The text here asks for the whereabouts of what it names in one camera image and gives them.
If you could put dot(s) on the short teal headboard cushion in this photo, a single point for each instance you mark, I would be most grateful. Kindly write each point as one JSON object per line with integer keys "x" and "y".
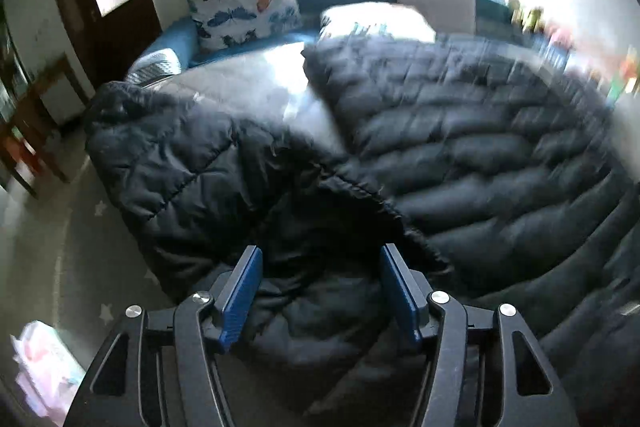
{"x": 492, "y": 14}

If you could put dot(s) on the small butterfly print pillow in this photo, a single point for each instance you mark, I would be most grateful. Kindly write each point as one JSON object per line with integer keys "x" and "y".
{"x": 375, "y": 19}

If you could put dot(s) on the grey star quilted blanket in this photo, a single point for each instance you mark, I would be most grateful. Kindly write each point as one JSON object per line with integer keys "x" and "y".
{"x": 260, "y": 77}

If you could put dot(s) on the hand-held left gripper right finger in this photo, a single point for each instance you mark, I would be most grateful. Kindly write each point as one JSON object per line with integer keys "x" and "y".
{"x": 398, "y": 292}

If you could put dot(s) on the pink cloth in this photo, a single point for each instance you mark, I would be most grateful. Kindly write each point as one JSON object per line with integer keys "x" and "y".
{"x": 45, "y": 367}

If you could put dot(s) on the grey headboard cushion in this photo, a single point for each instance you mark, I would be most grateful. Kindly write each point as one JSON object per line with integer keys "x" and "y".
{"x": 432, "y": 2}

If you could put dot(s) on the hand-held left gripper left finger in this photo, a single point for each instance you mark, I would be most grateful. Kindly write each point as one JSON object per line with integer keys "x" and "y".
{"x": 242, "y": 292}

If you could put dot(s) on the black puffer jacket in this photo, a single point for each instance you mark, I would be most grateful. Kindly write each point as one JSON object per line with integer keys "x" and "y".
{"x": 450, "y": 147}

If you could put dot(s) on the brown wooden furniture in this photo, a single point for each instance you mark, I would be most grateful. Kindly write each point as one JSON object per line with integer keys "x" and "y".
{"x": 30, "y": 117}

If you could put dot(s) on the row of colourful plush toys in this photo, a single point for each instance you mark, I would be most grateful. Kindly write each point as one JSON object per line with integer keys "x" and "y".
{"x": 555, "y": 39}

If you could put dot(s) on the large butterfly print pillow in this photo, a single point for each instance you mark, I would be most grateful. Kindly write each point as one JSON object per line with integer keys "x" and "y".
{"x": 240, "y": 7}

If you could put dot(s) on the grey striped cloth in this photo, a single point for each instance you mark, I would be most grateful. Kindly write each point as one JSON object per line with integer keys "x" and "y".
{"x": 152, "y": 67}

